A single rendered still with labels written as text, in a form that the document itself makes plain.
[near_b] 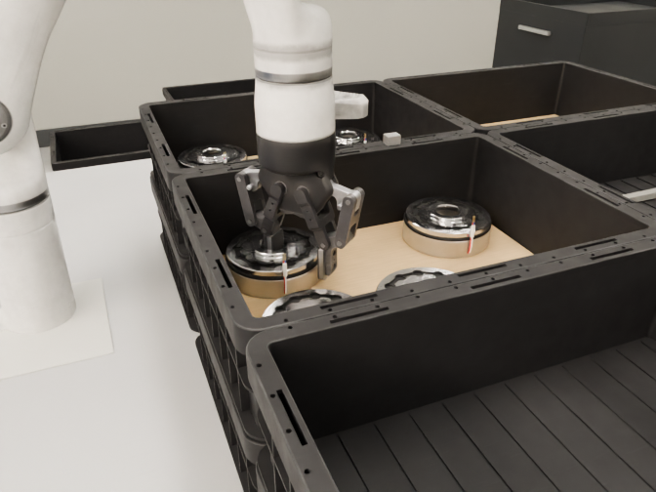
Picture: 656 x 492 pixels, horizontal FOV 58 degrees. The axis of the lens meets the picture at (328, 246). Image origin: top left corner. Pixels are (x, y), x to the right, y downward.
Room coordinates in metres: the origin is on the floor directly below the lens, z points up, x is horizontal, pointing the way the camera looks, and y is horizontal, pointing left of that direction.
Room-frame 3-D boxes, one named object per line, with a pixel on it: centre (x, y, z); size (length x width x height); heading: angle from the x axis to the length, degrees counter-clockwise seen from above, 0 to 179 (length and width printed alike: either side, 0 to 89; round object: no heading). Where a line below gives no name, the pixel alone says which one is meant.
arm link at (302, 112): (0.56, 0.02, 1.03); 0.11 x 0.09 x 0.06; 152
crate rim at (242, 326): (0.53, -0.07, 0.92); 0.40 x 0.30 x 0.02; 112
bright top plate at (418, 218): (0.64, -0.14, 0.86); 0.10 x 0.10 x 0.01
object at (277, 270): (0.56, 0.06, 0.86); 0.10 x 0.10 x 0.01
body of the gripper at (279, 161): (0.55, 0.03, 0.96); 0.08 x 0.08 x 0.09
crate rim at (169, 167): (0.81, 0.04, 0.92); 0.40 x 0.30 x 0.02; 112
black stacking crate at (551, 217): (0.53, -0.07, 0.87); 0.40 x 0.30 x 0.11; 112
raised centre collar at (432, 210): (0.64, -0.14, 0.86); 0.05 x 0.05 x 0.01
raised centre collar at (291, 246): (0.56, 0.06, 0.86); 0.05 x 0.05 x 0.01
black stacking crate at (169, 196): (0.81, 0.04, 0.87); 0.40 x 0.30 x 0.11; 112
